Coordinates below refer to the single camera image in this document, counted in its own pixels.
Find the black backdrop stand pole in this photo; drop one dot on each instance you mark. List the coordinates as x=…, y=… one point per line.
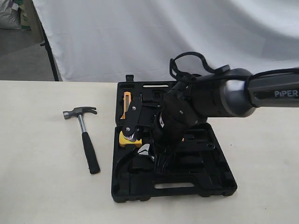
x=44, y=42

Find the silver adjustable wrench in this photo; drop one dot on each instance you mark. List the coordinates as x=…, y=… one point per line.
x=145, y=150

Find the black plastic tool case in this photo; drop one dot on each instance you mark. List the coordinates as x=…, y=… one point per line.
x=199, y=166

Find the steel claw hammer black grip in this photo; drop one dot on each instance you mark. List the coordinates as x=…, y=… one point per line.
x=90, y=154

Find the white backdrop cloth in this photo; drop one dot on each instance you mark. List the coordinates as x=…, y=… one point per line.
x=104, y=40

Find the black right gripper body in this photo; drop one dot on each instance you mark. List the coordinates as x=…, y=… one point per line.
x=174, y=119

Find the grey woven sack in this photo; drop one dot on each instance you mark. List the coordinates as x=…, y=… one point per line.
x=9, y=15

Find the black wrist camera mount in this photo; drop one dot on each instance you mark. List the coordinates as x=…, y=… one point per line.
x=138, y=116

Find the orange utility knife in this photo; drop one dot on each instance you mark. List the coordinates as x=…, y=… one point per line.
x=126, y=103

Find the yellow 2m measuring tape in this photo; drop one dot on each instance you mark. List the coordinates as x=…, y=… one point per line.
x=123, y=142

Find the black Piper right robot arm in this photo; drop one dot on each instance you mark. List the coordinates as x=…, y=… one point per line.
x=235, y=93

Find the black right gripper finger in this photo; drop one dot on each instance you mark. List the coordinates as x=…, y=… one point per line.
x=167, y=160
x=158, y=162

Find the green printed bag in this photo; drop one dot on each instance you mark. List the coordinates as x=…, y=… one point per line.
x=25, y=24

